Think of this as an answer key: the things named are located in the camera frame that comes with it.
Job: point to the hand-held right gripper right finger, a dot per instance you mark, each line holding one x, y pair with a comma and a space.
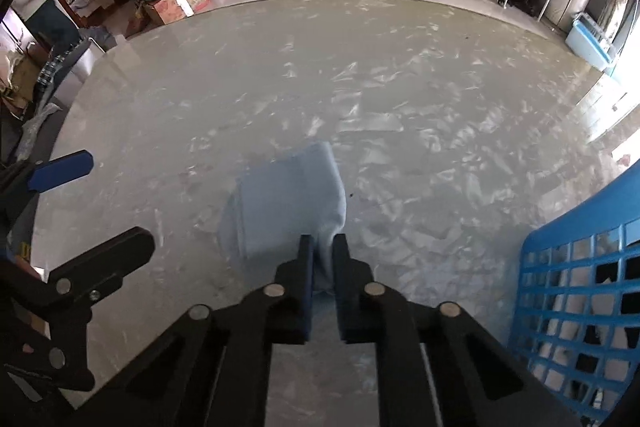
342, 277

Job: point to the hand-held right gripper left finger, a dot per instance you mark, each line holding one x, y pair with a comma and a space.
306, 277

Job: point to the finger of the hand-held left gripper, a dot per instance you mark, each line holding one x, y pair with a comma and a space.
60, 171
105, 254

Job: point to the light blue cloth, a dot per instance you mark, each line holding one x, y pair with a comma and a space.
290, 197

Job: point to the blue plastic laundry basket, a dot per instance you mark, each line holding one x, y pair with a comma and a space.
550, 247

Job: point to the grey plastic bin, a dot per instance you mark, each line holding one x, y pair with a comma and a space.
82, 64

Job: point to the red printed cardboard box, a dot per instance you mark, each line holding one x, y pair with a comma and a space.
175, 2

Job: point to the light blue plastic bin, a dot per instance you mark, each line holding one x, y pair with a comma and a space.
587, 42

